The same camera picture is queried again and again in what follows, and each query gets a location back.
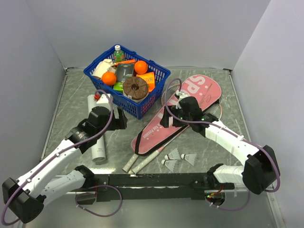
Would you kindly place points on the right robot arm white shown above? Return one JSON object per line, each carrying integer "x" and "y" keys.
{"x": 258, "y": 169}

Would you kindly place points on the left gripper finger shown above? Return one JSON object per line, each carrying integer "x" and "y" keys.
{"x": 120, "y": 112}
{"x": 116, "y": 113}

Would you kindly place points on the blue plastic basket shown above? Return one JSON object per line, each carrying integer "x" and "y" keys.
{"x": 135, "y": 109}

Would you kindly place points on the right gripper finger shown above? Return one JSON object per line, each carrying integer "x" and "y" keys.
{"x": 167, "y": 120}
{"x": 178, "y": 111}

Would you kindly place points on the orange fruit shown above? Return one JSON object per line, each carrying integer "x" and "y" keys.
{"x": 140, "y": 67}
{"x": 109, "y": 78}

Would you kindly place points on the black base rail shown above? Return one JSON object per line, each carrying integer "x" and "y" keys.
{"x": 154, "y": 186}

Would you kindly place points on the white shuttlecock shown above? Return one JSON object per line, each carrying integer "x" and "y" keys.
{"x": 173, "y": 155}
{"x": 190, "y": 158}
{"x": 170, "y": 164}

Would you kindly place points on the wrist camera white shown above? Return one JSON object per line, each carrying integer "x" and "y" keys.
{"x": 102, "y": 101}
{"x": 181, "y": 95}

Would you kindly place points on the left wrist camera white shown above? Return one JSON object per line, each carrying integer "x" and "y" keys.
{"x": 102, "y": 101}

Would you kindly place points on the purple cable base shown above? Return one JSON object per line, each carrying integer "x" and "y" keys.
{"x": 211, "y": 204}
{"x": 95, "y": 188}

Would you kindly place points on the green small box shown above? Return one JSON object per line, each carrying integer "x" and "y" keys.
{"x": 118, "y": 87}

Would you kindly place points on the orange flat box rear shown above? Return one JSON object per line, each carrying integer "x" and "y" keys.
{"x": 126, "y": 62}

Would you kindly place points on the black product box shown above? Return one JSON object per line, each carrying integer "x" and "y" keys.
{"x": 124, "y": 71}

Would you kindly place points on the badminton racket pink shaft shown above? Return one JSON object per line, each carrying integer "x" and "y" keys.
{"x": 215, "y": 109}

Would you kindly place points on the orange fruit front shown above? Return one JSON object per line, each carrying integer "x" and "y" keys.
{"x": 109, "y": 78}

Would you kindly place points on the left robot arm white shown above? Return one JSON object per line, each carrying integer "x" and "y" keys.
{"x": 30, "y": 193}

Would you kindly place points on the brown round cake pack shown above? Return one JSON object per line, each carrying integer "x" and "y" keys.
{"x": 135, "y": 88}

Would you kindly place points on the pink racket bag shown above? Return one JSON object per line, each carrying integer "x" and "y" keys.
{"x": 154, "y": 135}

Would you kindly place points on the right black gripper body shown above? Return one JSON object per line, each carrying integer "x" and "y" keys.
{"x": 178, "y": 123}

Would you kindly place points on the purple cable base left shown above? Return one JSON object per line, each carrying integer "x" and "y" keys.
{"x": 95, "y": 188}

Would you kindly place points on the white shuttlecock tube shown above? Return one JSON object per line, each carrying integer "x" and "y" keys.
{"x": 97, "y": 150}

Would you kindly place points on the orange snack box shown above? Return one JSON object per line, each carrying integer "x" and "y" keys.
{"x": 149, "y": 78}

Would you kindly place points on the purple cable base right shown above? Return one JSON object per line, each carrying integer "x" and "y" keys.
{"x": 211, "y": 204}

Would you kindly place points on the green drink bottle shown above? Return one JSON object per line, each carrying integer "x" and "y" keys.
{"x": 119, "y": 55}

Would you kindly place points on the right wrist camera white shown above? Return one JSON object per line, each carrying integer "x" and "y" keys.
{"x": 181, "y": 95}

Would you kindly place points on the orange fruit rear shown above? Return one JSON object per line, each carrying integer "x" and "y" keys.
{"x": 140, "y": 67}

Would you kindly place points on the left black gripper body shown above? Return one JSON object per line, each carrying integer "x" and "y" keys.
{"x": 115, "y": 124}

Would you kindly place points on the badminton racket under bag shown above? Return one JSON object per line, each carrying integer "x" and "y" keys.
{"x": 129, "y": 164}

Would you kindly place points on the cream paper bag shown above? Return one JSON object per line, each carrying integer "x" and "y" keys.
{"x": 104, "y": 66}

